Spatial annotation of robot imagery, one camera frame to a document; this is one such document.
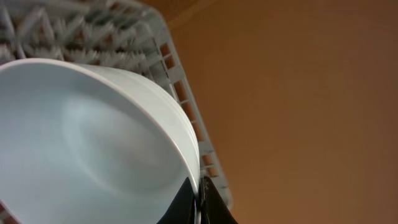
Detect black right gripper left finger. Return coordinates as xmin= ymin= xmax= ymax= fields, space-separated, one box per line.
xmin=157 ymin=178 xmax=196 ymax=224

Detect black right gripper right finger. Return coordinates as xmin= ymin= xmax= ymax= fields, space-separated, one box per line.
xmin=199 ymin=176 xmax=238 ymax=224

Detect pale green bowl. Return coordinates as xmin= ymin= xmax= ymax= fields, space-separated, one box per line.
xmin=1 ymin=58 xmax=200 ymax=223

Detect grey-blue dishwasher rack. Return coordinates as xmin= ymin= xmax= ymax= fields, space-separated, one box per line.
xmin=1 ymin=0 xmax=233 ymax=212

